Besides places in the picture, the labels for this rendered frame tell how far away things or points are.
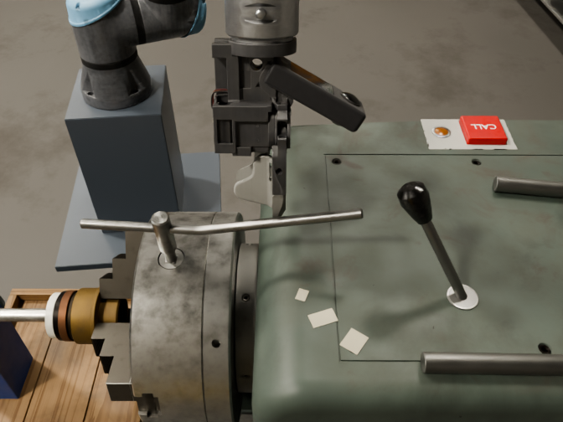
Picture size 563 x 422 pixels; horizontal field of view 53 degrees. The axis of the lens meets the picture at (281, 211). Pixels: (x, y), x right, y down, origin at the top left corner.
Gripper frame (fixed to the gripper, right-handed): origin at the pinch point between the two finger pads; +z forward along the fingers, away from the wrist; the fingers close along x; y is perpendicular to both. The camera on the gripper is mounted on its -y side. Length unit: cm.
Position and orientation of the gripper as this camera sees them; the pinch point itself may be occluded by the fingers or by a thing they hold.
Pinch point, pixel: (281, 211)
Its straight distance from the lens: 66.9
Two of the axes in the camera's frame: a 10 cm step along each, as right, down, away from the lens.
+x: 0.0, 4.5, -8.9
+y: -10.0, -0.1, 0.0
